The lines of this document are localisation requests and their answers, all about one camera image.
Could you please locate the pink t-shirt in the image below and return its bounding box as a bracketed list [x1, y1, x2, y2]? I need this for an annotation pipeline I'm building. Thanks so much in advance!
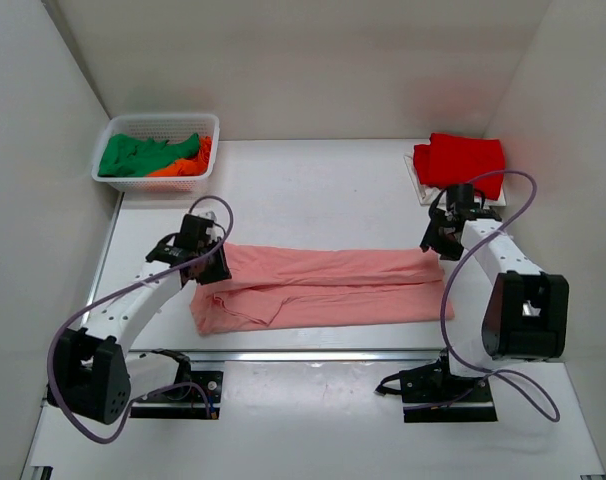
[190, 244, 454, 336]

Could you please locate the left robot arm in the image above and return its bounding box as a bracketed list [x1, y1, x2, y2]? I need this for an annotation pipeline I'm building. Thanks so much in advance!
[48, 211, 231, 425]

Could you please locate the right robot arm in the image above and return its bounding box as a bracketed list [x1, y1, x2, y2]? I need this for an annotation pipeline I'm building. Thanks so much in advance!
[420, 183, 569, 401]

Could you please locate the folded white t-shirt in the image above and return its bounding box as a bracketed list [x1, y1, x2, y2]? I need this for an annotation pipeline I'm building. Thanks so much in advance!
[404, 153, 507, 207]

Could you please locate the folded red t-shirt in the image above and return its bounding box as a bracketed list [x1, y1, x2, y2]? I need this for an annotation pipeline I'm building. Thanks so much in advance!
[412, 133, 506, 189]

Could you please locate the orange t-shirt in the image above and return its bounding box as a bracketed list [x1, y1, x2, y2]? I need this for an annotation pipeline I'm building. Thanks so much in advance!
[148, 136, 212, 177]

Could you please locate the white plastic basket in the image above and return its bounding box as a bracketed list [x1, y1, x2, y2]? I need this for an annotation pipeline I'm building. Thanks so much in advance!
[92, 113, 220, 193]

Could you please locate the green t-shirt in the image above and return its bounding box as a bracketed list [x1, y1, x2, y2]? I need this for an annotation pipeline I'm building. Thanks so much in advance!
[98, 133, 201, 178]

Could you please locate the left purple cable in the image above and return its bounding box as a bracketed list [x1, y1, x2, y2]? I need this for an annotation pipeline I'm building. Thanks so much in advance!
[45, 195, 234, 445]

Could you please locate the purple cable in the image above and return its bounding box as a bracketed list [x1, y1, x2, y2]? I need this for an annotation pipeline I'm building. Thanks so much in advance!
[45, 195, 234, 445]
[403, 169, 561, 423]

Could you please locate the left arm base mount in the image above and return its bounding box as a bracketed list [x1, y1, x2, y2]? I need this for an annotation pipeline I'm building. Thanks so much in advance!
[130, 352, 224, 420]

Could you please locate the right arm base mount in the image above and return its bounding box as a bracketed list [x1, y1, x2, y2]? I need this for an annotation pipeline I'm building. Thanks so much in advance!
[375, 352, 498, 424]

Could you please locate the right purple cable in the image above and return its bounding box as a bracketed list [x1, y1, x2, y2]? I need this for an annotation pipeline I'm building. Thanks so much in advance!
[403, 169, 561, 423]

